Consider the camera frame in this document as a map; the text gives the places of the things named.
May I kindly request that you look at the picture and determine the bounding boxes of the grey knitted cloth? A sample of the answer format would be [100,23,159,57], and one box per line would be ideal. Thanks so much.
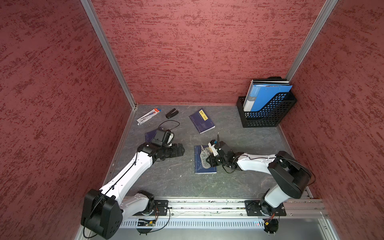
[200,145,212,169]

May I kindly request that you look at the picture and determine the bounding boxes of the blue book Yuewei notes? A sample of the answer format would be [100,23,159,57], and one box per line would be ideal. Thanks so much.
[145,130,157,143]

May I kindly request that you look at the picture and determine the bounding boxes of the blue book Zhuangzi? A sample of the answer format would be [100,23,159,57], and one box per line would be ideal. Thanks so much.
[195,145,217,174]

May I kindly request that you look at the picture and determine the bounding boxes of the blue book Tang poems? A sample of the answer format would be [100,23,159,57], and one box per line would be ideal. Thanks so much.
[189,108,216,134]

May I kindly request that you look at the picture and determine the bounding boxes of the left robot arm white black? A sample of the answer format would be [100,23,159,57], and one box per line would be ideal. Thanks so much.
[81,128,185,240]

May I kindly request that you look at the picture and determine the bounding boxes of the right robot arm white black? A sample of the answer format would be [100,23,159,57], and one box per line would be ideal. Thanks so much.
[200,140,313,217]

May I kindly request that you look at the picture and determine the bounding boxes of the white red pen package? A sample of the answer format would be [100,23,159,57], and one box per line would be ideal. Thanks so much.
[137,108,162,126]

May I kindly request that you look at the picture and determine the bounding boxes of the black stapler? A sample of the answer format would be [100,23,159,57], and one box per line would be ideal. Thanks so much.
[166,108,179,119]

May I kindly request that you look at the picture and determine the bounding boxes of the black mesh file holder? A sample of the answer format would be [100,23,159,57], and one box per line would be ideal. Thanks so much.
[237,92,297,128]

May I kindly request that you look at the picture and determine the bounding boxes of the blue folder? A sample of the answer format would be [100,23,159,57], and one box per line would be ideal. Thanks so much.
[243,84,292,112]

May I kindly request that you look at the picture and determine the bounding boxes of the dark folders behind blue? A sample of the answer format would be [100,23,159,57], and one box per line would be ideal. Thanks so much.
[252,77,290,86]

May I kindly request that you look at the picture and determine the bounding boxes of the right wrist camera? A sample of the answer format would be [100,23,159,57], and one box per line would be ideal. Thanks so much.
[208,140,218,156]

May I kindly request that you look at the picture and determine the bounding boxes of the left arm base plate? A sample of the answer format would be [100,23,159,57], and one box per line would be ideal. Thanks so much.
[134,200,169,217]

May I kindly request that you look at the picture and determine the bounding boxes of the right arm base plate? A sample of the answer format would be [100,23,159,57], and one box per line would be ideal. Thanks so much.
[245,200,287,217]

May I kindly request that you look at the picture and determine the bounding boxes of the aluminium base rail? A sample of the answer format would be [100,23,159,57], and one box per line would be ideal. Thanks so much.
[119,199,339,240]

